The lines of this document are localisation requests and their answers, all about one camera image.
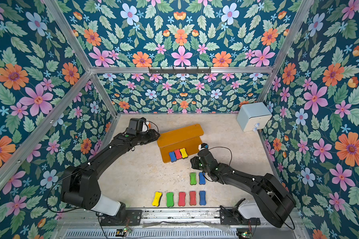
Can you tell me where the green eraser shelf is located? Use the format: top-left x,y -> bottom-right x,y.
189,172 -> 197,185
166,192 -> 174,208

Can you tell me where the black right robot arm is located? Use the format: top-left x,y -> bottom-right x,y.
190,148 -> 296,228

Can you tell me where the small green circuit board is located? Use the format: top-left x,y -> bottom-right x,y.
114,228 -> 133,237

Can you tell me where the yellow eraser shelf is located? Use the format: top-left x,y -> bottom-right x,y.
152,191 -> 163,207
180,148 -> 188,159

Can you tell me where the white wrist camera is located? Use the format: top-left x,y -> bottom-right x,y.
198,143 -> 209,151
139,118 -> 151,132

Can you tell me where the red eraser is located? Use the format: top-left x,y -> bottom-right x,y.
178,192 -> 186,207
189,191 -> 197,206

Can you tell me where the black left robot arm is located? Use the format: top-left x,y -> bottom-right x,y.
60,129 -> 160,216

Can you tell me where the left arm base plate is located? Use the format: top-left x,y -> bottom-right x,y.
100,209 -> 142,227

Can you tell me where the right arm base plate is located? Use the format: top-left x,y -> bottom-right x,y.
219,198 -> 262,226

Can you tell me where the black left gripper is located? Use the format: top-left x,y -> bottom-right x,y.
135,128 -> 161,145

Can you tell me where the blue eraser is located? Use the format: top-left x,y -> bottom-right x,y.
198,172 -> 206,185
169,151 -> 177,162

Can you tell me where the black hook rail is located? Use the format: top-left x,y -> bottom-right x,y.
148,67 -> 212,75

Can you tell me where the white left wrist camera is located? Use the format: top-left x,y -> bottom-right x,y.
139,118 -> 151,132

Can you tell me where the pale blue wall box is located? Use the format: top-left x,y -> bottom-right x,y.
237,102 -> 272,131

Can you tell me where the red eraser shelf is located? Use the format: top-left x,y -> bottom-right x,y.
174,149 -> 182,160

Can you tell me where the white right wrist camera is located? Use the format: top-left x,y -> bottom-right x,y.
198,143 -> 209,151

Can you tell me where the right small circuit board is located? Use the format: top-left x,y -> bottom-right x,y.
236,230 -> 253,239

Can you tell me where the blue eraser shelf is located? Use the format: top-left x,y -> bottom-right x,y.
199,191 -> 207,206

